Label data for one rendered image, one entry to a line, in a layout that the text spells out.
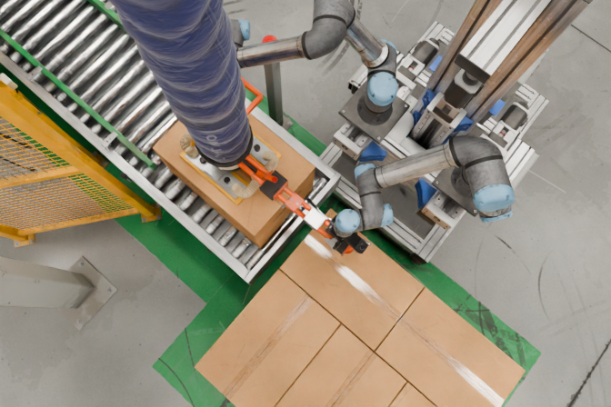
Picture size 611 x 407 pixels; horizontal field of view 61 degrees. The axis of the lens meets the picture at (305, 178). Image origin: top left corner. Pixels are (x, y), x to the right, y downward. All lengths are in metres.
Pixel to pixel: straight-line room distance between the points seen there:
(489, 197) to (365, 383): 1.29
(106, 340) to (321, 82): 2.02
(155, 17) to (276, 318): 1.78
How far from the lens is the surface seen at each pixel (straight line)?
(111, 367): 3.30
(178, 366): 3.20
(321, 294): 2.59
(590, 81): 3.98
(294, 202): 2.08
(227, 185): 2.24
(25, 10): 3.40
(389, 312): 2.62
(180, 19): 1.11
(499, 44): 1.35
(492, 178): 1.64
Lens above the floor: 3.13
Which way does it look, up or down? 75 degrees down
